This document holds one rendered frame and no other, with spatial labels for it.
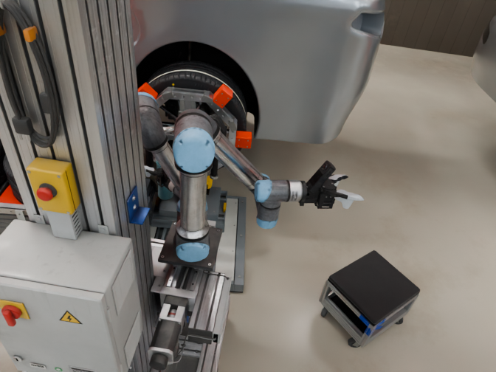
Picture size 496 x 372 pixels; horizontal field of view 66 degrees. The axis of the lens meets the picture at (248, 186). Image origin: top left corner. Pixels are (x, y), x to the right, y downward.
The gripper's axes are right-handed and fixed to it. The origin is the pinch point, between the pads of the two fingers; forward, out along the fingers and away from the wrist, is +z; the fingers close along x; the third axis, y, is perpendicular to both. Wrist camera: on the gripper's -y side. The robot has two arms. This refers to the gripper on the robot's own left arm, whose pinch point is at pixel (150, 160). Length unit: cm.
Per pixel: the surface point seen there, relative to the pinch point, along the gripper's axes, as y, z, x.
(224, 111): -20.6, -9.6, 40.4
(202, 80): -33, 5, 37
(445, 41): 65, 78, 616
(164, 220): 67, 17, 17
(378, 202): 83, -61, 176
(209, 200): 60, 8, 50
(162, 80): -31.0, 21.0, 22.6
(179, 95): -27.6, 7.0, 23.8
